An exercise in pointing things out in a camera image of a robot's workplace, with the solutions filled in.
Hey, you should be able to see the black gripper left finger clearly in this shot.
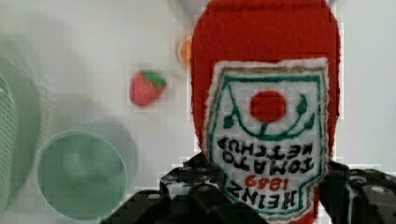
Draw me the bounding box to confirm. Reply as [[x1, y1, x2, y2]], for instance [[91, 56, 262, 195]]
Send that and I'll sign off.
[[99, 153, 267, 224]]

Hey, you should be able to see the orange slice toy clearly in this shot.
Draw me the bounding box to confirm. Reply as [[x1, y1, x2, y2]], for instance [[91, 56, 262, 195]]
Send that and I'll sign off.
[[176, 34, 191, 67]]

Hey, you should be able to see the green cup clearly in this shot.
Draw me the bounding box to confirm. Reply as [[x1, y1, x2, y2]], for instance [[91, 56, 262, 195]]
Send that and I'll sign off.
[[37, 131, 127, 220]]

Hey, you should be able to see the green perforated strainer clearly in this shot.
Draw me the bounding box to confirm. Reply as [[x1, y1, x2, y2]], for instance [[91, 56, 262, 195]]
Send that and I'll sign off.
[[0, 59, 40, 214]]

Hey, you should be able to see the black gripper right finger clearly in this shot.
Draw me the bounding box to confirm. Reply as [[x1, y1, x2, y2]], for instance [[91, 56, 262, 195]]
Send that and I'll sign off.
[[319, 161, 396, 224]]

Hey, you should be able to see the strawberry toy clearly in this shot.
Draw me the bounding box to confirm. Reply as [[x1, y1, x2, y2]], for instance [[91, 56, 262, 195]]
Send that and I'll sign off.
[[129, 70, 167, 106]]

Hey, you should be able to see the red plush ketchup bottle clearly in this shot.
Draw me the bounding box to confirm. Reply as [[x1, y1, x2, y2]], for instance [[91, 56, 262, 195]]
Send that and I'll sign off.
[[191, 0, 341, 224]]

